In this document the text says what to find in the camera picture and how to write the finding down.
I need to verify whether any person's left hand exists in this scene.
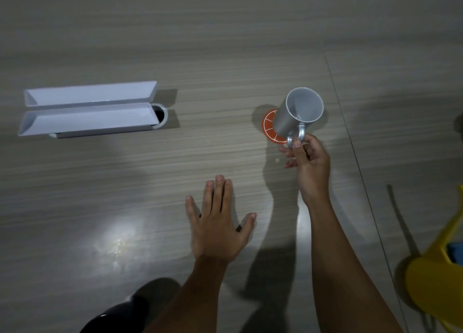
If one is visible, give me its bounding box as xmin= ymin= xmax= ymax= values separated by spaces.
xmin=185 ymin=175 xmax=258 ymax=263

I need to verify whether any person's right hand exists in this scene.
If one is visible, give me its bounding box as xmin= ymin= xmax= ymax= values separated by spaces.
xmin=279 ymin=133 xmax=331 ymax=206

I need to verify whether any silver metal mug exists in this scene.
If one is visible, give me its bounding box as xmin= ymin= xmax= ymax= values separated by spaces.
xmin=273 ymin=87 xmax=325 ymax=149

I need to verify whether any person's left forearm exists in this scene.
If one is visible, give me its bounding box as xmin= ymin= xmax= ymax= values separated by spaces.
xmin=144 ymin=257 xmax=229 ymax=333

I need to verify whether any person's right forearm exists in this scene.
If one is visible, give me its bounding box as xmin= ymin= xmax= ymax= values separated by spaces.
xmin=301 ymin=196 xmax=403 ymax=333

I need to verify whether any orange round coaster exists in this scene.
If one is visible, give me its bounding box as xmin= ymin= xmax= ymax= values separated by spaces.
xmin=262 ymin=109 xmax=288 ymax=145

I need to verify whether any black rounded object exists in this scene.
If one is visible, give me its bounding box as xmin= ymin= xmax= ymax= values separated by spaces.
xmin=80 ymin=294 xmax=150 ymax=333

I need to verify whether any blue object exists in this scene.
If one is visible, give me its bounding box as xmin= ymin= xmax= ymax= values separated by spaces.
xmin=447 ymin=241 xmax=463 ymax=266

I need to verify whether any yellow plastic chair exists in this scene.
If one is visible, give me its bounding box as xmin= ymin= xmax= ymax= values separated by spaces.
xmin=405 ymin=185 xmax=463 ymax=333

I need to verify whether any white round cable grommet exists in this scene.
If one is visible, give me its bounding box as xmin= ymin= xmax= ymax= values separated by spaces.
xmin=151 ymin=104 xmax=169 ymax=130

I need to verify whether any white desk cable box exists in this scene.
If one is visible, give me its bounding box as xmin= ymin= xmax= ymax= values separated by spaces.
xmin=18 ymin=80 xmax=158 ymax=139

